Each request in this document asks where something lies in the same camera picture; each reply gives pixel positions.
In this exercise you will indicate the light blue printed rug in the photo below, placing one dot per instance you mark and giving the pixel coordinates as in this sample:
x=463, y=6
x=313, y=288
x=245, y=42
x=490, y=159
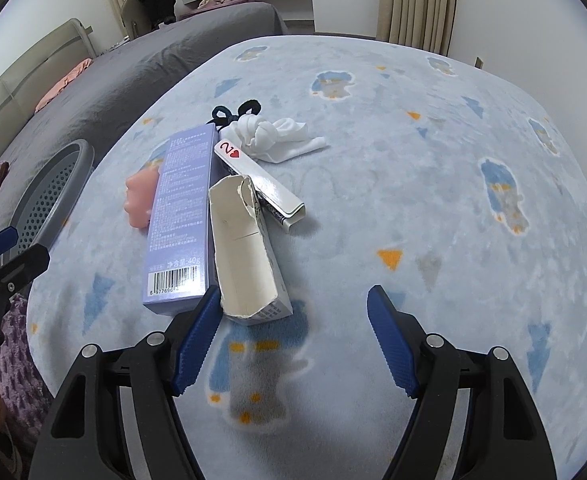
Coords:
x=373, y=210

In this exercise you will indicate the pink cloth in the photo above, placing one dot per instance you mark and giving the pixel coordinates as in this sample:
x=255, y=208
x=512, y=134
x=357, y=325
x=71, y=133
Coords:
x=63, y=82

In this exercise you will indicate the long purple box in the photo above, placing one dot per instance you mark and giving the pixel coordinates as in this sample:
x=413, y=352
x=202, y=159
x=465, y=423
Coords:
x=178, y=220

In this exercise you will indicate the beige chair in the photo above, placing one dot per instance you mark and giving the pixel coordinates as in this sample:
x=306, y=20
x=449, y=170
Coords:
x=128, y=17

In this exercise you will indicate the playing card box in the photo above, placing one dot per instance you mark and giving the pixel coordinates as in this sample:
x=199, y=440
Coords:
x=268, y=190

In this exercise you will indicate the beige clothes pile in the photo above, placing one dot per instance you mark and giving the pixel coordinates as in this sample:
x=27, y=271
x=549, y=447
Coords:
x=218, y=0

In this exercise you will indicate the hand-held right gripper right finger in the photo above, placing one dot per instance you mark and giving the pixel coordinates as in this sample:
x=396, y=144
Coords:
x=391, y=345

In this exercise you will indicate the grey perforated plastic basket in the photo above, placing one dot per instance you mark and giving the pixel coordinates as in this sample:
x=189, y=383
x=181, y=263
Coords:
x=48, y=195

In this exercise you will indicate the bed with grey bedspread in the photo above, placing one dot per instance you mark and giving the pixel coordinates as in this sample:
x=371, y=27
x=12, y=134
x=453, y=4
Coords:
x=123, y=75

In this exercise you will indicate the black garment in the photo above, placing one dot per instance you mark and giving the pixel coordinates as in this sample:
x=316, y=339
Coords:
x=156, y=2

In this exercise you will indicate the beige curtain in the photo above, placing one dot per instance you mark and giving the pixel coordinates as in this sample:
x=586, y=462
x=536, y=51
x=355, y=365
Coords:
x=416, y=5

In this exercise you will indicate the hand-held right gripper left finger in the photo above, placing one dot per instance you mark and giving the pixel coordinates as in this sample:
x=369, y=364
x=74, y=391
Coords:
x=198, y=345

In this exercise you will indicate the pink soft toy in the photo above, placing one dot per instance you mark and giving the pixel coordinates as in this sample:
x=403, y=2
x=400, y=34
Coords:
x=141, y=205

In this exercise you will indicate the white sock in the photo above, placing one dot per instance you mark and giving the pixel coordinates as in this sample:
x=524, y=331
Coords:
x=273, y=135

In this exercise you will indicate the pink storage bin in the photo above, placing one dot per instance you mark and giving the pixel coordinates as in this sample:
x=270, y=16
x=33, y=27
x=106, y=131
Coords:
x=193, y=11

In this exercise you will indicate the torn white purple box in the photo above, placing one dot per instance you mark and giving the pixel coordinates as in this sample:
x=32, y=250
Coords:
x=243, y=260

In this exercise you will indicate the beige padded headboard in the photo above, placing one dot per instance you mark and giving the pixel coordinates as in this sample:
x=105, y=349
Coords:
x=13, y=95

